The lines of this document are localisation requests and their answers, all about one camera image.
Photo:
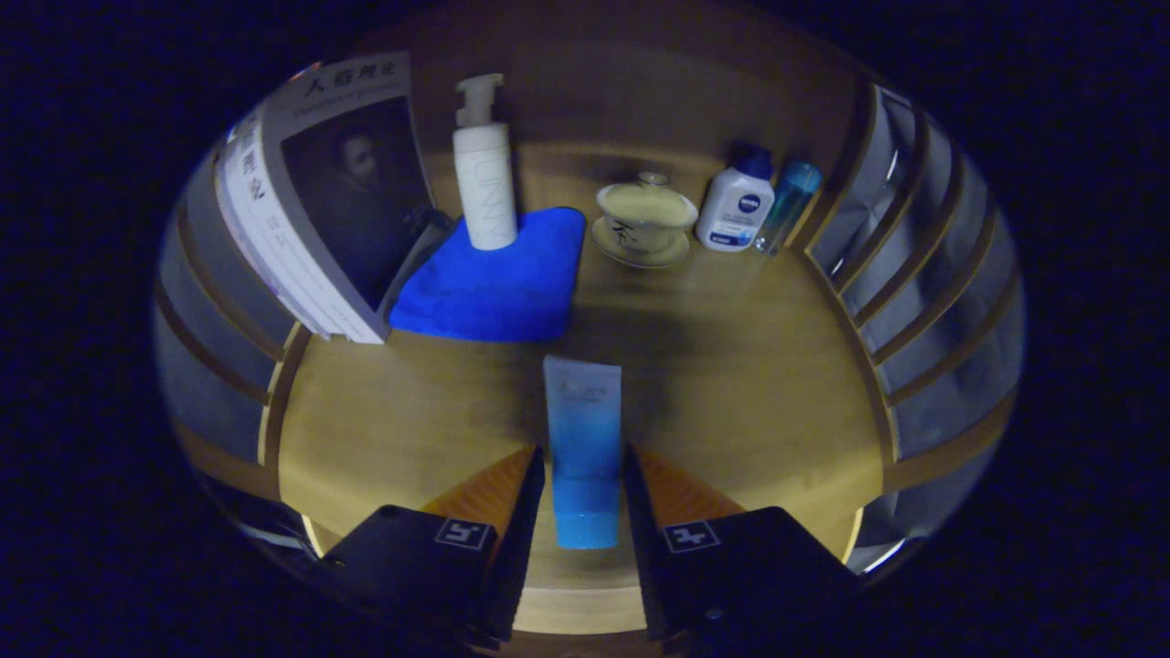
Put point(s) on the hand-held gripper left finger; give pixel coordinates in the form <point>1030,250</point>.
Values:
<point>521,548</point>

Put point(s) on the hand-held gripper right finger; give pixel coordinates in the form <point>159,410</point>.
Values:
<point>644,567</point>

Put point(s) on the blue cosmetic tube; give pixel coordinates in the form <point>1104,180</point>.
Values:
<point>585,439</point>

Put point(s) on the wooden countertop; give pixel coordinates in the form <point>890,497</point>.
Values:
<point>731,366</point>

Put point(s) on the wooden cabinet with slatted shelf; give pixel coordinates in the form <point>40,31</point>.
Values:
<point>640,91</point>

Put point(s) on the blue folded cloth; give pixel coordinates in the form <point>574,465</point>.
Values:
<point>498,288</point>

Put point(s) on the beige lidded teacup with saucer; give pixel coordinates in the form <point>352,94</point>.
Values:
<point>644,219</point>

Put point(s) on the white pump bottle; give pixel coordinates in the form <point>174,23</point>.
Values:
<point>484,192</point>

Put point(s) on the white lotion bottle blue cap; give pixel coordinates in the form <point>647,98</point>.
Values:
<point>734,210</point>

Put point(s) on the thick white book dark cover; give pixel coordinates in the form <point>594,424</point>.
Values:
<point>356,201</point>

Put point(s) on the slim teal bottle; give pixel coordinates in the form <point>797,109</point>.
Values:
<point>788,206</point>

